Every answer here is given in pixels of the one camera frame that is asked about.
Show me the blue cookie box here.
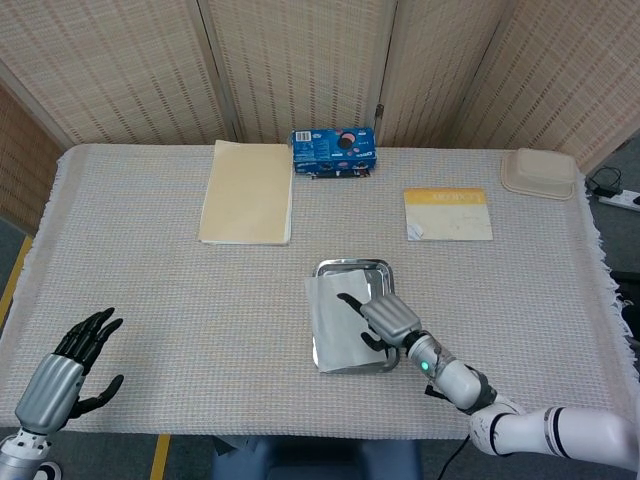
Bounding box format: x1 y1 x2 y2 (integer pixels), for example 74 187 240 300
291 126 377 175

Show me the woven folding screen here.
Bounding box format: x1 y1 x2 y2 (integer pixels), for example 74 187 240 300
0 0 640 236

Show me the white woven tablecloth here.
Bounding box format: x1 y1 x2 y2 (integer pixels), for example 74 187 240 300
0 143 640 441

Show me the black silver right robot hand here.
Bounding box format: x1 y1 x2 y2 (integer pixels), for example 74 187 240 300
337 292 422 354

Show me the white power strip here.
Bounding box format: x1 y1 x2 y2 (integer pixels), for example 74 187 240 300
597 188 640 211

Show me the manila paper stack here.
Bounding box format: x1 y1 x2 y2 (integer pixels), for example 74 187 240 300
198 139 294 247

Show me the silver metal tray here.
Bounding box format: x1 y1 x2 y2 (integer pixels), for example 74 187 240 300
311 258 402 375

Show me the beige plastic container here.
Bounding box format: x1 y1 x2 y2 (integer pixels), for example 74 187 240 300
500 147 578 201

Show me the dark blue robot torso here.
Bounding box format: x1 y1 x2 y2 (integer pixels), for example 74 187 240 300
209 435 424 480

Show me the white paper sheet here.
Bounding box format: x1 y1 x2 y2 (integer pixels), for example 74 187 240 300
304 269 401 375

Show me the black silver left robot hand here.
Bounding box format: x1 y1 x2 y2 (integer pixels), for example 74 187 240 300
13 306 125 434

